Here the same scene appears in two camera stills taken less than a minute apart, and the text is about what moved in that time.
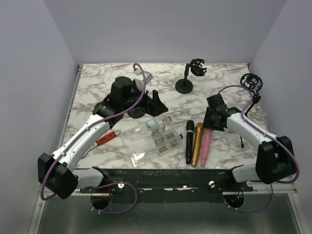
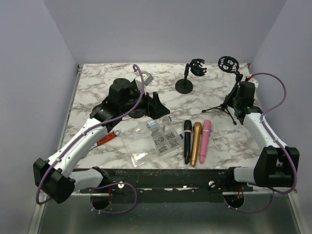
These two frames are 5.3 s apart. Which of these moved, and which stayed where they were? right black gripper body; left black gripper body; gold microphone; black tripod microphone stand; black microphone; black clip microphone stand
Moved: black tripod microphone stand; right black gripper body
Stayed: gold microphone; black clip microphone stand; black microphone; left black gripper body
